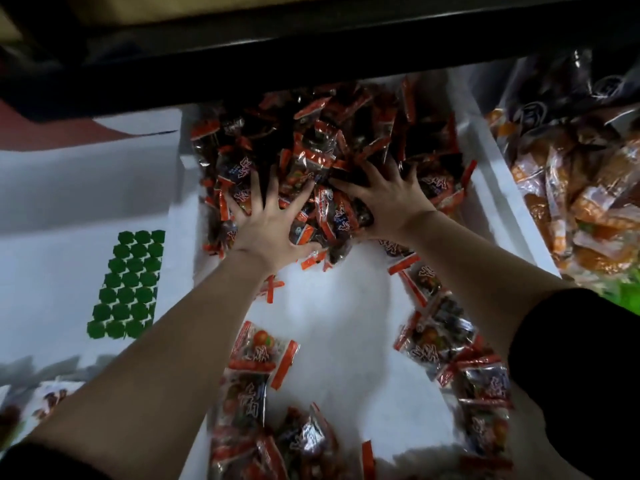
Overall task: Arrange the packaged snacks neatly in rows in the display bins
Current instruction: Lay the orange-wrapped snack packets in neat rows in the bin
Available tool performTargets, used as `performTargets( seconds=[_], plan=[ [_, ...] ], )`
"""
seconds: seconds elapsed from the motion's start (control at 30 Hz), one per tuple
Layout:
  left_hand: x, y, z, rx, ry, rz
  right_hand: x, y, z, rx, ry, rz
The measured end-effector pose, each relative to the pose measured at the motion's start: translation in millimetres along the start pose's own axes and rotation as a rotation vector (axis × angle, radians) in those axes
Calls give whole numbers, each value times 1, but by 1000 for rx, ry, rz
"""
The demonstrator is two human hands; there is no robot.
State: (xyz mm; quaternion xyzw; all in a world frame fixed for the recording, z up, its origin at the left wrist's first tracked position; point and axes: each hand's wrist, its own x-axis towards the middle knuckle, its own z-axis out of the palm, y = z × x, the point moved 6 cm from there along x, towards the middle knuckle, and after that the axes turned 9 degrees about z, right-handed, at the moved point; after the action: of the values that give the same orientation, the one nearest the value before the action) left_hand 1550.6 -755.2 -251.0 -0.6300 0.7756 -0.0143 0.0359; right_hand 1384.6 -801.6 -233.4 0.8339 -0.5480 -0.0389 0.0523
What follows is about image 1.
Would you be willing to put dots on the person's left hand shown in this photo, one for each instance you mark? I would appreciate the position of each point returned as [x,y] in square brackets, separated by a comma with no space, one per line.
[262,233]

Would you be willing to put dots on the person's right hand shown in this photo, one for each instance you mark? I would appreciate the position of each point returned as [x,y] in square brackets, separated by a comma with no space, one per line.
[392,203]

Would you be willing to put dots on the pile of dark red packets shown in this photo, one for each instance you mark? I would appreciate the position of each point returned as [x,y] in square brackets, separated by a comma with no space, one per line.
[300,135]

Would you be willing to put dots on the pile of brown packets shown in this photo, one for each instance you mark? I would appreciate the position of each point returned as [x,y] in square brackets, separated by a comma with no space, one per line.
[585,195]

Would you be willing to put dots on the pile of green packets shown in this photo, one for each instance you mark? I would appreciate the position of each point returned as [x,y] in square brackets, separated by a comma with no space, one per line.
[625,293]

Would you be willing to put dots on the pile of white printed packets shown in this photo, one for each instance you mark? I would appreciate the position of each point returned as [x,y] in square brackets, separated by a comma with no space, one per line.
[45,400]

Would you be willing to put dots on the person's left forearm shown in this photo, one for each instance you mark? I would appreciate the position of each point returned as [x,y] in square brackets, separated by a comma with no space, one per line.
[150,375]

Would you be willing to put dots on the green leaf-pattern sheet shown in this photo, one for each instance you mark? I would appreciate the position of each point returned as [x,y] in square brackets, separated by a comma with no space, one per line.
[128,285]

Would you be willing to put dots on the black metal guard rail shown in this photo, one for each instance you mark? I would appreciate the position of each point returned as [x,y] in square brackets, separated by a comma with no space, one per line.
[300,57]

